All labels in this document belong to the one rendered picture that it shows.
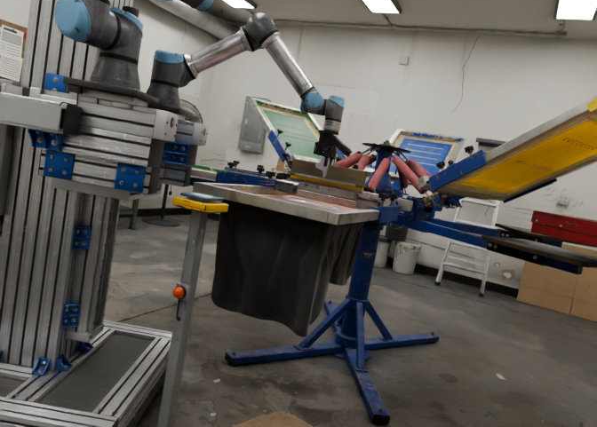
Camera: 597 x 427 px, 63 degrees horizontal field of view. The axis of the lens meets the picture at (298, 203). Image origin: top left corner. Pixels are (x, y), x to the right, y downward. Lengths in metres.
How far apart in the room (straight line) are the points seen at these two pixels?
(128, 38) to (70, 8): 0.18
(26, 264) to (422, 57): 5.45
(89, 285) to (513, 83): 5.35
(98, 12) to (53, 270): 0.91
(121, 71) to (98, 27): 0.15
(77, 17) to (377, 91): 5.36
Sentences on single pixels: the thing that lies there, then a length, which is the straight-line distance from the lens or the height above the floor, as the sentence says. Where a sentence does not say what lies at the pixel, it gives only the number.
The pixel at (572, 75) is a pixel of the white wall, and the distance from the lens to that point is 6.37.
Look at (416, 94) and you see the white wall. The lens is 6.46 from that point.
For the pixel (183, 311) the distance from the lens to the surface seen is 1.66.
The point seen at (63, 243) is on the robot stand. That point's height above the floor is 0.70.
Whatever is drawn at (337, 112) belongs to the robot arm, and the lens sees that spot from 2.18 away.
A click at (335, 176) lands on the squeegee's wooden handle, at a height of 1.09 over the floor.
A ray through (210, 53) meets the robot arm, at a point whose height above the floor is 1.52.
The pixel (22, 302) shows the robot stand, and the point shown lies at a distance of 2.03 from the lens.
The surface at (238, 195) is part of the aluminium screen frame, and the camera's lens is 1.73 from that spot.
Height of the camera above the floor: 1.14
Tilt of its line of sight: 5 degrees down
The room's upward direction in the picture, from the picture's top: 10 degrees clockwise
